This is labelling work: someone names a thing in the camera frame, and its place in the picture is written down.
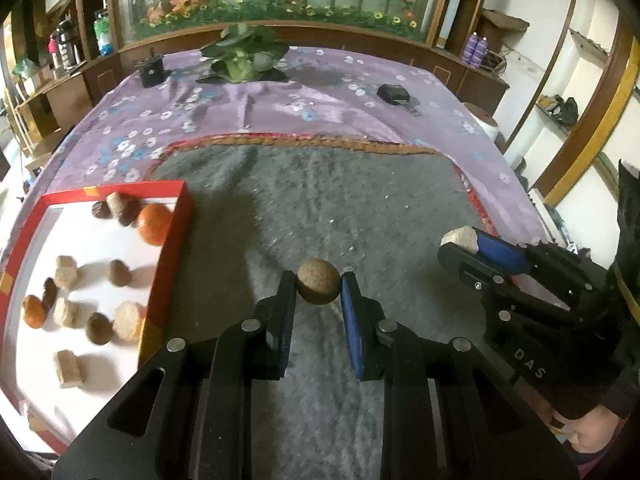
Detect green plastic bottle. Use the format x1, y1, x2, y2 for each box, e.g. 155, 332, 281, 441
95, 10, 113, 57

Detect black key fob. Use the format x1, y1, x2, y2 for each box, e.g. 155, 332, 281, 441
376, 82, 423, 117

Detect white round stool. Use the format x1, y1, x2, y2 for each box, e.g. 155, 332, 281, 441
477, 115, 501, 143

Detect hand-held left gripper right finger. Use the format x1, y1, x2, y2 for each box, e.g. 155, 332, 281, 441
340, 271, 581, 480

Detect pair of black shoes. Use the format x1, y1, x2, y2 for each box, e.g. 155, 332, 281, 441
537, 95, 580, 123

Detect red box with white inside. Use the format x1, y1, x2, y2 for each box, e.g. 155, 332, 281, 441
0, 179, 195, 456

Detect green leafy plant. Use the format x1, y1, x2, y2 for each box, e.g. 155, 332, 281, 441
195, 22, 291, 84

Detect small orange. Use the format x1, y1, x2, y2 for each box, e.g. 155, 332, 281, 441
22, 294, 48, 329

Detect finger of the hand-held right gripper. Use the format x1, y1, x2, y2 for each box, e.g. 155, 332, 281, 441
472, 230, 593, 286
439, 242, 571, 321

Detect grey mat with red border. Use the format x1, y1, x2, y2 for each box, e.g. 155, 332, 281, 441
145, 132, 571, 480

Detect cardboard box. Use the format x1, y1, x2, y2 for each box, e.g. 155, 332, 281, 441
482, 9, 530, 36

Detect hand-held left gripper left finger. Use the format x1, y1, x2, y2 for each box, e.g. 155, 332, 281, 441
52, 270, 298, 480

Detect rolled paper posters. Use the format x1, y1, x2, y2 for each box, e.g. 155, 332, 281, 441
440, 0, 471, 48

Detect person's right hand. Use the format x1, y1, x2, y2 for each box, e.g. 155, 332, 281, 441
550, 407, 626, 453

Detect black round device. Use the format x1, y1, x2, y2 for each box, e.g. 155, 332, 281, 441
136, 47, 166, 88

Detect green plastic bag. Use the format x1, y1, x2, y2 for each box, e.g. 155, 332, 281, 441
12, 57, 41, 81

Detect large orange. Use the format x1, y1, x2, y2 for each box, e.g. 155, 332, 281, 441
136, 203, 173, 247

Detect purple floral tablecloth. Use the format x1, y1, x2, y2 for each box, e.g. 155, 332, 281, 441
0, 45, 556, 271

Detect black and silver thermos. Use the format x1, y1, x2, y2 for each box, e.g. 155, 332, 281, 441
55, 20, 82, 71

